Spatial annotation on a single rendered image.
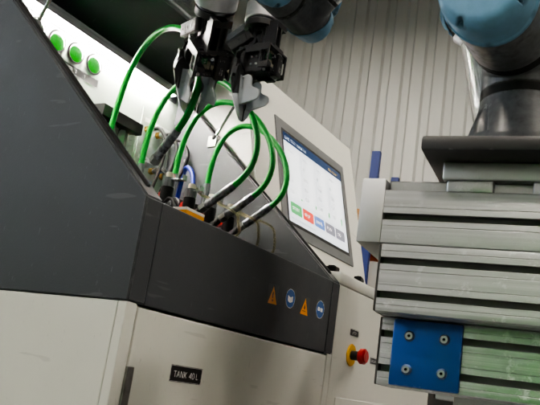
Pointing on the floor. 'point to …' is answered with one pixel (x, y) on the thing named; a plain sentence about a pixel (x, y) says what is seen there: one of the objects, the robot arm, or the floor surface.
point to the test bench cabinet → (70, 349)
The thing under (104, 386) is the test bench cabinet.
